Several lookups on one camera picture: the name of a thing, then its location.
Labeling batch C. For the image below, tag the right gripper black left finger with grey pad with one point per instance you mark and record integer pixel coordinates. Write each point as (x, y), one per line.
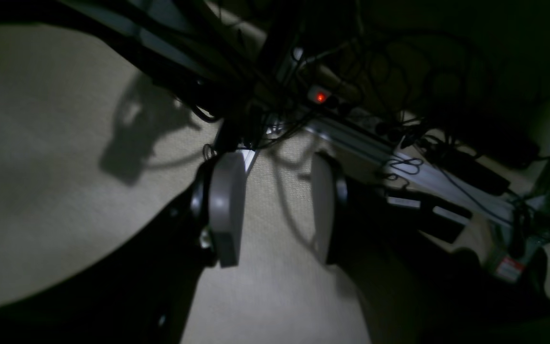
(143, 291)

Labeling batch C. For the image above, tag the right gripper black right finger with grey pad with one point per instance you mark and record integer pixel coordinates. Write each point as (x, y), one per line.
(427, 269)

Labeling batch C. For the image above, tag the black power adapter brick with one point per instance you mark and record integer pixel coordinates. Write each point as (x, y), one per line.
(468, 170)

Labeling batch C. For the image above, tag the white power strip red light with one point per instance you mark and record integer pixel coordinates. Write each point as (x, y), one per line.
(331, 101)

